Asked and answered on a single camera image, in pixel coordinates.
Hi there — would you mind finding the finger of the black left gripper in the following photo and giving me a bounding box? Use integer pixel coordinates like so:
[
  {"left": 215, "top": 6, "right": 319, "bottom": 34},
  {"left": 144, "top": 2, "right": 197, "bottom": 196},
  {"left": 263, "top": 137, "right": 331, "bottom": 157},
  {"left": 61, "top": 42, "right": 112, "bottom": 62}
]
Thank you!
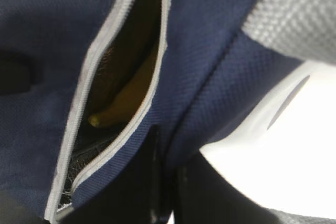
[{"left": 1, "top": 49, "right": 44, "bottom": 95}]

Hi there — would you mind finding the brown bread roll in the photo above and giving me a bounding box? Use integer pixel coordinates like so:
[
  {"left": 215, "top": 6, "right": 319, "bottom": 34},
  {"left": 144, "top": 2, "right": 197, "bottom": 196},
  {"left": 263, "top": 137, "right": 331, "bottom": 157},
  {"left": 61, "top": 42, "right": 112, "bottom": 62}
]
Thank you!
[{"left": 86, "top": 19, "right": 160, "bottom": 114}]

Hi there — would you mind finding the navy blue lunch bag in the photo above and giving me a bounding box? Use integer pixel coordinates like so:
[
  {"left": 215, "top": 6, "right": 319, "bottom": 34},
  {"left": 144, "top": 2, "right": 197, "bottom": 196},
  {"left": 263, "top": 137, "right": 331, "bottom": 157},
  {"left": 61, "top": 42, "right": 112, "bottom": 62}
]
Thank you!
[{"left": 0, "top": 0, "right": 336, "bottom": 224}]

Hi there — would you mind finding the yellow banana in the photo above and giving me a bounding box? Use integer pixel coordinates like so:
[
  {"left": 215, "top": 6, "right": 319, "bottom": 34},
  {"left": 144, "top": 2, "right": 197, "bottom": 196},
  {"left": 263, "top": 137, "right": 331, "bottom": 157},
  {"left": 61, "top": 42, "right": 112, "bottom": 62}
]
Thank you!
[{"left": 88, "top": 45, "right": 158, "bottom": 128}]

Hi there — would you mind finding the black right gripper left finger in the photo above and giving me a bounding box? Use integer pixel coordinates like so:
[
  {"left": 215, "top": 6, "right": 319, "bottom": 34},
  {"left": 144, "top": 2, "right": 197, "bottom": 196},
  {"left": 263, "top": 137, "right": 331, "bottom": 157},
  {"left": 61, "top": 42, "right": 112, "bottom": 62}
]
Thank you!
[{"left": 61, "top": 125, "right": 171, "bottom": 223}]

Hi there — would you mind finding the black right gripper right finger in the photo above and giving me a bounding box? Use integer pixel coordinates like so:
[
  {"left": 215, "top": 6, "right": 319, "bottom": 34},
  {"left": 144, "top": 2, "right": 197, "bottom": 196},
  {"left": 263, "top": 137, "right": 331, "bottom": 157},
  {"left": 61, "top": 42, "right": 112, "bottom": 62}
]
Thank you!
[{"left": 174, "top": 154, "right": 295, "bottom": 223}]

